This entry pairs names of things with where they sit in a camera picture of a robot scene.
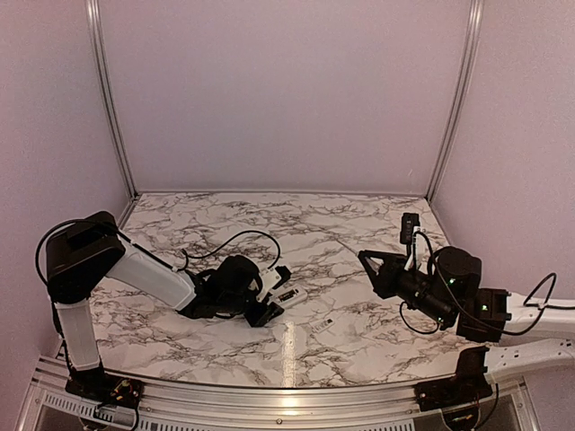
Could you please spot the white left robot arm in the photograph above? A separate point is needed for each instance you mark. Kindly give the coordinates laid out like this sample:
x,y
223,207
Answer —
x,y
73,257

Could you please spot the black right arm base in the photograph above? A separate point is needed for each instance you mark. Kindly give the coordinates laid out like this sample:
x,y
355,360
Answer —
x,y
467,384

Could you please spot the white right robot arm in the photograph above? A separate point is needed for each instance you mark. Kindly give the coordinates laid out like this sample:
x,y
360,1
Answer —
x,y
518,333

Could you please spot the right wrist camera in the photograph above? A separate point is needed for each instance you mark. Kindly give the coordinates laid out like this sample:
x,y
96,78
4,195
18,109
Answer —
x,y
409,222

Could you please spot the left aluminium frame post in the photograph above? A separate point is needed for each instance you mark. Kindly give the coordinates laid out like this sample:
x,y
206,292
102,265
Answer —
x,y
94,20

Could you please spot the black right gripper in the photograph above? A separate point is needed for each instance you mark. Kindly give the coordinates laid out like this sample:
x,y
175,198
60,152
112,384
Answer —
x,y
385,280

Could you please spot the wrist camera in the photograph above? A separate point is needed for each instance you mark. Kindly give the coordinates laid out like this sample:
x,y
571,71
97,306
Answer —
x,y
271,280
409,222

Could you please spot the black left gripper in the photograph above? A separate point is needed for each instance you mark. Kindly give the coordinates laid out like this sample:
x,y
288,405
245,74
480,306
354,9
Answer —
x,y
264,315

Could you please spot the aluminium frame post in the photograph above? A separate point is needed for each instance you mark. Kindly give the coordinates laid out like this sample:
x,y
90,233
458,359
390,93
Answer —
x,y
463,81
94,20

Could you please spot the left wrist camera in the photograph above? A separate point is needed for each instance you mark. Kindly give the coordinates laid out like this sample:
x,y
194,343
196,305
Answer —
x,y
271,280

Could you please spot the right aluminium frame post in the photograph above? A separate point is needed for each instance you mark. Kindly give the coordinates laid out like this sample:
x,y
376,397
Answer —
x,y
463,81

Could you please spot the white remote control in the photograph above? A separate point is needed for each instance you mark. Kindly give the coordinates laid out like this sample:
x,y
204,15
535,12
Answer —
x,y
290,297

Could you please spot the white battery cover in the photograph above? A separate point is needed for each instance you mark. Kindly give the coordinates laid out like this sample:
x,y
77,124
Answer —
x,y
322,325

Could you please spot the front aluminium rail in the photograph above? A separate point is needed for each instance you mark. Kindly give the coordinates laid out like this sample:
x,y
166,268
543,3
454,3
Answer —
x,y
167,405

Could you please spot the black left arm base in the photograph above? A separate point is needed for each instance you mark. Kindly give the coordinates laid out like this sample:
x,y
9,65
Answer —
x,y
108,389

